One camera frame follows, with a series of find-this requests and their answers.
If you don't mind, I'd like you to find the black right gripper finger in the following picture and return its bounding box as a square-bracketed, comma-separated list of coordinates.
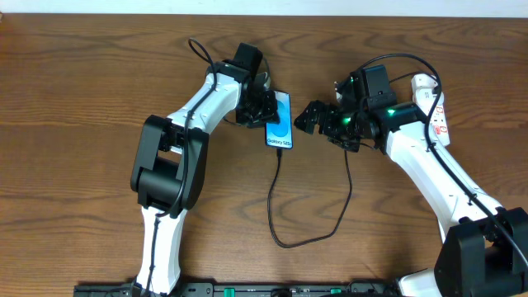
[296, 101, 328, 124]
[294, 115, 325, 134]

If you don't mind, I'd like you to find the blue Galaxy smartphone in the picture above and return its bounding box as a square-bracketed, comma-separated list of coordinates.
[265, 91, 294, 149]

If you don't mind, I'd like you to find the black USB charging cable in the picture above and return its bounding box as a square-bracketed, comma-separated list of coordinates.
[266, 71, 442, 250]

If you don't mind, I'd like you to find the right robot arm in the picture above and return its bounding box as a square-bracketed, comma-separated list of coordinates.
[294, 65, 527, 296]

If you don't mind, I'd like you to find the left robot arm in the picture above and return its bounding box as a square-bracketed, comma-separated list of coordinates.
[130, 39, 279, 296]

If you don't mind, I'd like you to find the white USB charger plug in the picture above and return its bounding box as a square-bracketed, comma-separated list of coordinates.
[411, 73, 438, 92]

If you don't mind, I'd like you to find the white power strip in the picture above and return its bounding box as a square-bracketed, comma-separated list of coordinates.
[412, 88, 450, 147]

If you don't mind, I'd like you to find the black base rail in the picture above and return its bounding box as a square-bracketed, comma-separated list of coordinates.
[73, 280, 401, 297]

